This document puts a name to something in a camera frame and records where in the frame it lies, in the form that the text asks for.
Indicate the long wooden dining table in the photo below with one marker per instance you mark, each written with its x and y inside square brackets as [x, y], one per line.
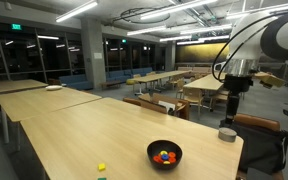
[157, 76]

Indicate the red round token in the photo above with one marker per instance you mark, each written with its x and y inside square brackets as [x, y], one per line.
[157, 159]

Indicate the black bag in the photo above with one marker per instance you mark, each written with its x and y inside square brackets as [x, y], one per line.
[260, 148]

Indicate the wooden chair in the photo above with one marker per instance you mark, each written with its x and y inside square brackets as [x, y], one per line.
[193, 96]
[179, 87]
[217, 98]

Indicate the orange round token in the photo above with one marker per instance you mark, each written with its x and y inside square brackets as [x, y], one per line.
[172, 160]

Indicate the grey duct tape roll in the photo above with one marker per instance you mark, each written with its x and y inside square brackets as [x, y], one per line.
[227, 135]

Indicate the yellow round token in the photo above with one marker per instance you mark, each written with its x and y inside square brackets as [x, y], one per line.
[166, 162]
[164, 152]

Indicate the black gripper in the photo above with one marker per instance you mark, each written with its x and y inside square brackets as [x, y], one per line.
[238, 84]

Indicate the green cube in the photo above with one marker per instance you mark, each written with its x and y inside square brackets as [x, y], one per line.
[101, 179]

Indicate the red-orange round token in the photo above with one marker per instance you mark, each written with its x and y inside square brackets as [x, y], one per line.
[172, 154]

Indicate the white plate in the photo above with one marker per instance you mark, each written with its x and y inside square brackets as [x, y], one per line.
[54, 88]

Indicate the yellow pouf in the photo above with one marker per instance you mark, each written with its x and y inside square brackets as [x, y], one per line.
[130, 81]

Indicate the small green exit sign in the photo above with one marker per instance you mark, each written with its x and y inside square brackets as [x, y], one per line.
[124, 41]

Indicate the yellow cube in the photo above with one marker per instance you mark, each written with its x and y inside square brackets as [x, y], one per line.
[101, 167]

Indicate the ceiling strip light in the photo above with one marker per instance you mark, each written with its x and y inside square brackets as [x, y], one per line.
[175, 38]
[267, 9]
[147, 30]
[190, 42]
[77, 10]
[177, 7]

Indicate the blue round token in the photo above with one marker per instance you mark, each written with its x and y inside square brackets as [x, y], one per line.
[165, 157]

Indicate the brown leather chair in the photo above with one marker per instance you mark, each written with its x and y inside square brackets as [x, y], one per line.
[254, 121]
[132, 101]

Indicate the white paper sign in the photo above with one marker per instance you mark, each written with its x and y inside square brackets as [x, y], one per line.
[98, 55]

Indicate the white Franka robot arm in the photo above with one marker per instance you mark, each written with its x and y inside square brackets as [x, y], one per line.
[247, 36]

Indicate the low wooden bench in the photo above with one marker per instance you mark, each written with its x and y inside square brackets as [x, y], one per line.
[110, 83]

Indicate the blue sofa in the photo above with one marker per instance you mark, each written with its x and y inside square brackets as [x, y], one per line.
[75, 81]
[119, 75]
[142, 71]

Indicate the black bowl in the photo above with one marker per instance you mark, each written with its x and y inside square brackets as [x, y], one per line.
[164, 166]

